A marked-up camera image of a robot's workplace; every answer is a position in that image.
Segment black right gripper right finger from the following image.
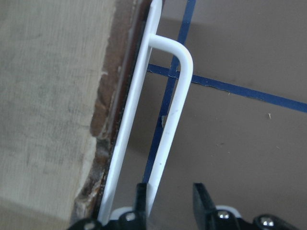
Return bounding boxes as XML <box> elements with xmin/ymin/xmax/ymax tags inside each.
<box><xmin>193</xmin><ymin>183</ymin><xmax>240</xmax><ymax>230</ymax></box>

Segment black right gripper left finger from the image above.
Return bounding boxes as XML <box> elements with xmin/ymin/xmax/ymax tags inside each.
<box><xmin>119</xmin><ymin>183</ymin><xmax>147</xmax><ymax>230</ymax></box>

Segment brown wooden drawer cabinet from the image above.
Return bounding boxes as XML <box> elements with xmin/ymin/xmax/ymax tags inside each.
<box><xmin>0</xmin><ymin>0</ymin><xmax>151</xmax><ymax>230</ymax></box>

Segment white drawer handle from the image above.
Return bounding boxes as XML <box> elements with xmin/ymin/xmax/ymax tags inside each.
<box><xmin>98</xmin><ymin>0</ymin><xmax>193</xmax><ymax>225</ymax></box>

